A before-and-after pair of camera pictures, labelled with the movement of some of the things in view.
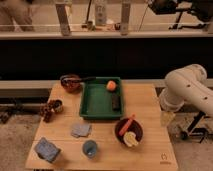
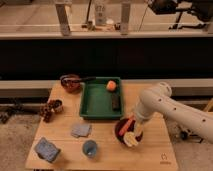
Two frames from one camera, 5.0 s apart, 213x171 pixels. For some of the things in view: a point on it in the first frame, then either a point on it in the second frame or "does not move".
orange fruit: [111, 85] does not move
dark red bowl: [134, 127] does not move
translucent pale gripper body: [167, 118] to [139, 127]
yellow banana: [129, 138] does not move
